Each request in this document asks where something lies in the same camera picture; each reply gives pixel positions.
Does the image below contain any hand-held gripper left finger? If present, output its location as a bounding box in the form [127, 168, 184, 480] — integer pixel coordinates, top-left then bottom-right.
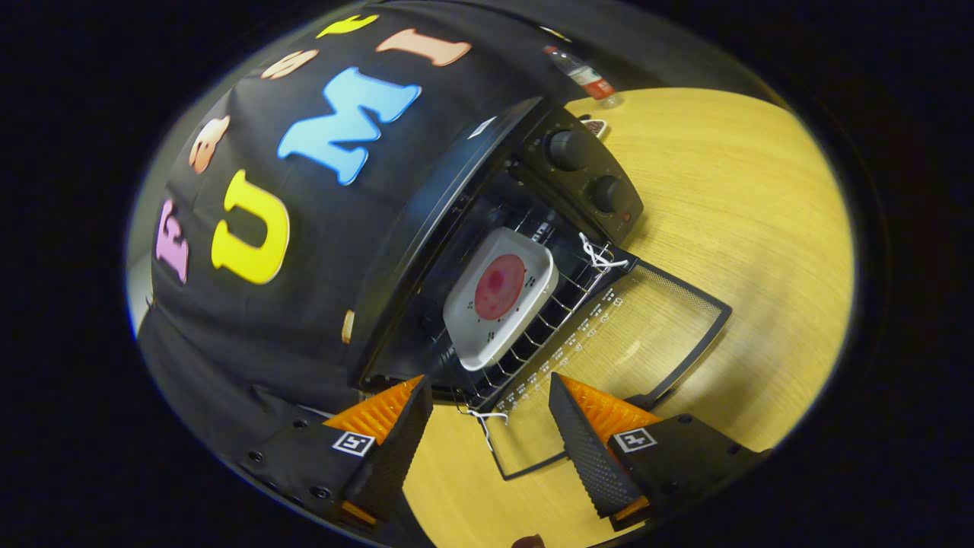
[240, 374, 434, 534]

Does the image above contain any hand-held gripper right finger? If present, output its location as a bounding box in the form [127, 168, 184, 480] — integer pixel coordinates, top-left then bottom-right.
[548, 371, 769, 532]

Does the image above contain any white square plate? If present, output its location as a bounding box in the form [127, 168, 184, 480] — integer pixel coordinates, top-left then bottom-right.
[443, 227, 560, 372]

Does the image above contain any pink ham slice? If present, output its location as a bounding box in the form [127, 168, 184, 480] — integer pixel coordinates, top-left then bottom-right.
[474, 253, 527, 321]

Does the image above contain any black toaster oven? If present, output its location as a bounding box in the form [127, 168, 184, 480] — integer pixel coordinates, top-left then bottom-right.
[346, 95, 733, 482]

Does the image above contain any red label water bottle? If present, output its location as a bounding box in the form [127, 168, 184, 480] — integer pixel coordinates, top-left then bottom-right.
[543, 44, 625, 109]

